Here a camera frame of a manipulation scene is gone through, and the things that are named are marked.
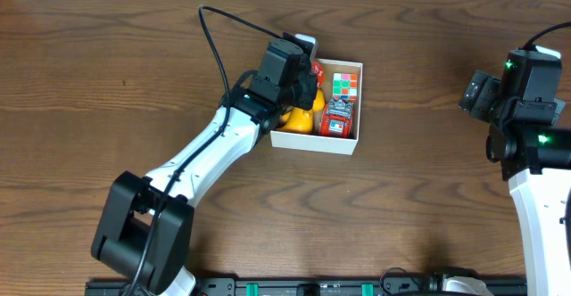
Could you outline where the orange dinosaur toy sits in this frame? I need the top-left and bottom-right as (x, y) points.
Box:
(277, 89), (325, 135)

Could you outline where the multicoloured puzzle cube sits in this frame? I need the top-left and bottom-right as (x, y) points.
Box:
(332, 72), (359, 103)

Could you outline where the red number ball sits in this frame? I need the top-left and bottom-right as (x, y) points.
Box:
(311, 61), (325, 88)

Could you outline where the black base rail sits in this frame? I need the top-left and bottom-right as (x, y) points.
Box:
(84, 267), (527, 296)

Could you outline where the red toy robot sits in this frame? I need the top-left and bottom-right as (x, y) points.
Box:
(319, 99), (353, 138)

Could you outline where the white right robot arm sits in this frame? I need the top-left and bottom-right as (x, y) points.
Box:
(459, 45), (570, 295)

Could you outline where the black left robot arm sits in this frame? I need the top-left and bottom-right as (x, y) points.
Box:
(91, 34), (318, 295)

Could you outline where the white cardboard box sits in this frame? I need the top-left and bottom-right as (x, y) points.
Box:
(270, 59), (363, 155)

